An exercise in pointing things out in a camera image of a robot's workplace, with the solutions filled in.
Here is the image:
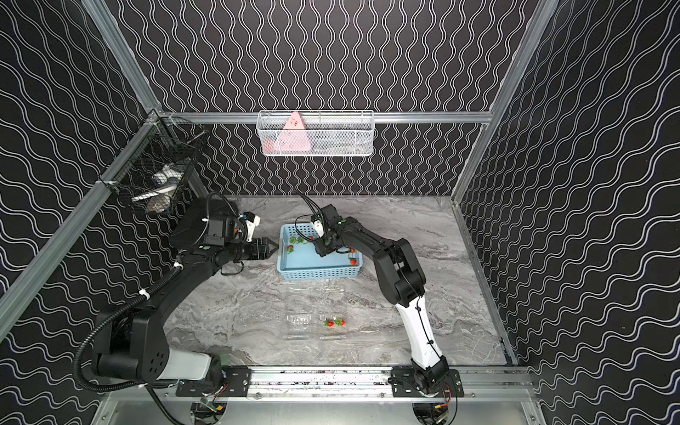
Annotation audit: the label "black wire corner basket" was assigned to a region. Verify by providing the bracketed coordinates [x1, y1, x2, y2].
[98, 110, 208, 215]

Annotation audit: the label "white items in corner basket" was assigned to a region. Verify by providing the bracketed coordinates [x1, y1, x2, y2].
[131, 165, 183, 214]

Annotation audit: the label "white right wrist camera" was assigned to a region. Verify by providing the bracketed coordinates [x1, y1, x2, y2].
[312, 220, 325, 237]

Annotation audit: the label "white wire wall basket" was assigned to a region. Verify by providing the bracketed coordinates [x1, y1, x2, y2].
[256, 110, 375, 157]

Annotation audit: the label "light blue perforated plastic basket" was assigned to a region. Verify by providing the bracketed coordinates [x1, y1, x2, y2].
[276, 223, 363, 281]

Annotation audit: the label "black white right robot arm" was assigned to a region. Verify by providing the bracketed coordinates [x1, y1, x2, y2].
[311, 205, 450, 394]

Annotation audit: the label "black plastic case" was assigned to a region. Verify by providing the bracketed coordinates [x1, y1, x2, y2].
[169, 198, 208, 251]

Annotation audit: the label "pink triangular object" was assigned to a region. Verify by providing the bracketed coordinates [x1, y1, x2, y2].
[273, 112, 312, 154]

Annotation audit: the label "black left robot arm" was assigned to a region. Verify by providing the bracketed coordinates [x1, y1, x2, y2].
[72, 192, 279, 393]

